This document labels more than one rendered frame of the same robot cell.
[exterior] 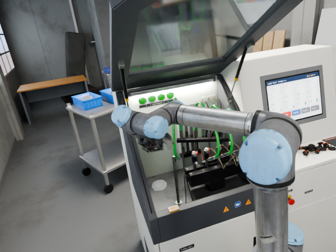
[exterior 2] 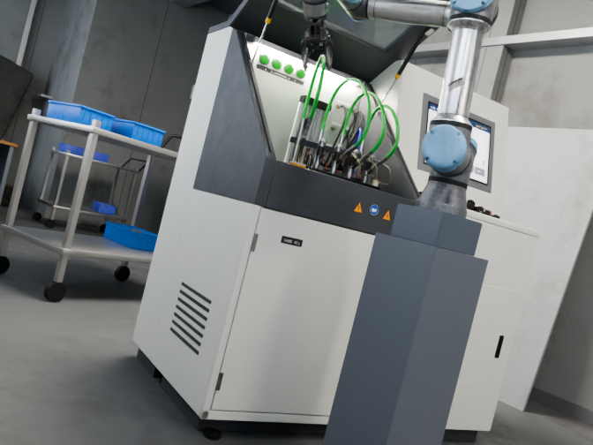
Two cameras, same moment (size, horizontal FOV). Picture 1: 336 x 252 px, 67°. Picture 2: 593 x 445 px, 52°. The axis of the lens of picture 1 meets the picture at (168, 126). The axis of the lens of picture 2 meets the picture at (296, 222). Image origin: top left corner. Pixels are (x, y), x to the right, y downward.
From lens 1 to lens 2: 152 cm
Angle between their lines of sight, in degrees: 26
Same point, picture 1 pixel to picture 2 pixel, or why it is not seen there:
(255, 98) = (413, 116)
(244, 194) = (386, 199)
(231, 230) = (355, 252)
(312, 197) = not seen: hidden behind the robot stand
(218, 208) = (350, 199)
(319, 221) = not seen: hidden behind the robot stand
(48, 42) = not seen: outside the picture
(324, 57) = (499, 116)
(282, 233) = (471, 79)
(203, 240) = (316, 245)
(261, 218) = (454, 60)
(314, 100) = (480, 162)
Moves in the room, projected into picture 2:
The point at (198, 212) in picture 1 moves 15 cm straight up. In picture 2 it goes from (326, 187) to (336, 145)
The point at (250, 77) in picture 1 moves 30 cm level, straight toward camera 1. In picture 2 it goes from (412, 86) to (422, 69)
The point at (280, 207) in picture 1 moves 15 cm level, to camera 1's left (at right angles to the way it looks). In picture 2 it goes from (475, 47) to (425, 29)
